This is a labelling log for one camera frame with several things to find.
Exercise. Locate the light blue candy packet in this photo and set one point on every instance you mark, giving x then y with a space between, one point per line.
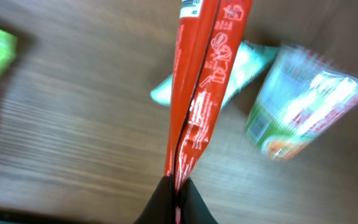
251 60

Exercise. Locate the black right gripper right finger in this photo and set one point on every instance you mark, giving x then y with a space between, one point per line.
192 206

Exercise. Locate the cup noodles container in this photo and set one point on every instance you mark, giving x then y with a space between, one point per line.
302 96

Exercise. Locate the red stick packet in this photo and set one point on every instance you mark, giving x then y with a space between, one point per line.
209 35

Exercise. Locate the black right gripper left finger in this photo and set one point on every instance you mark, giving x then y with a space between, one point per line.
160 208

